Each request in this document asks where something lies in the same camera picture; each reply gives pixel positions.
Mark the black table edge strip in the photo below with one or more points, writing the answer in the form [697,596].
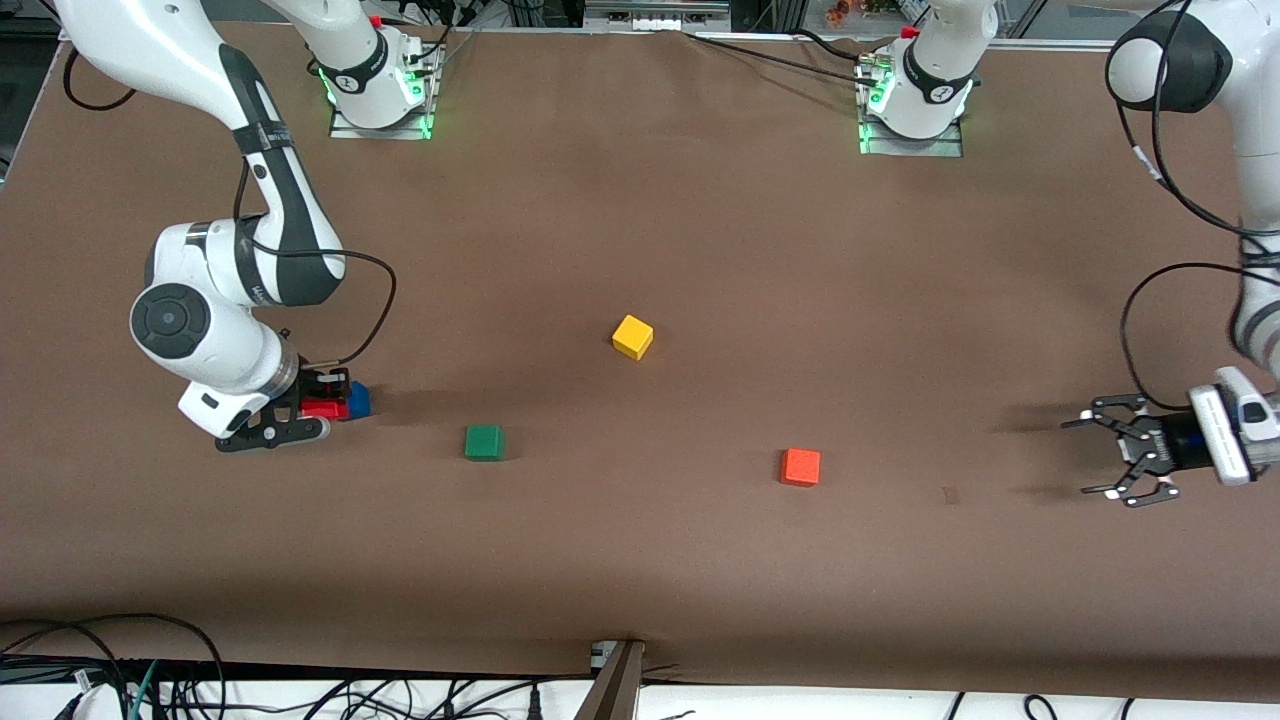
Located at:
[300,672]

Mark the small orange object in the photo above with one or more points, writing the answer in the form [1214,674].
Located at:
[838,12]

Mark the grey power strip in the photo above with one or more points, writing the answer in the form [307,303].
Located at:
[655,15]

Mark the aluminium frame rail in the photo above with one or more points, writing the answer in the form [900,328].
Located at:
[1050,43]

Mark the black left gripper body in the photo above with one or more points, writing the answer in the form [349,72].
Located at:
[1176,443]

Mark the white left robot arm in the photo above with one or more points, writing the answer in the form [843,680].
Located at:
[1260,120]

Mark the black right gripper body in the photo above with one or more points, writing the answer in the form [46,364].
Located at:
[318,384]

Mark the aluminium camera post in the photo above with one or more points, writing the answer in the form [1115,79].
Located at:
[615,690]

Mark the red wooden cube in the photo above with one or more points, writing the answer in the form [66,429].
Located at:
[325,409]

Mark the small grey metal bracket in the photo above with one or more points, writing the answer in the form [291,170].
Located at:
[600,655]

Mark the yellow wooden cube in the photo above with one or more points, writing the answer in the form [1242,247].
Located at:
[632,337]

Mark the blue wooden cube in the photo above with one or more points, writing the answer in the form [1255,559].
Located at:
[360,402]

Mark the green wooden cube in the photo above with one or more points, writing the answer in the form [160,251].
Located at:
[484,443]

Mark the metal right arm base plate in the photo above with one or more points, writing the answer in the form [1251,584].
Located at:
[380,133]

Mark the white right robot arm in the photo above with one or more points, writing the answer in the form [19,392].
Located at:
[200,330]

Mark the brown table cover sheet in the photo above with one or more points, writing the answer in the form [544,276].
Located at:
[640,560]

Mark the orange wooden cube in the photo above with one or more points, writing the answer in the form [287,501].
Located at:
[800,467]

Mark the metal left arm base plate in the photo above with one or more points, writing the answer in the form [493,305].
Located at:
[910,149]

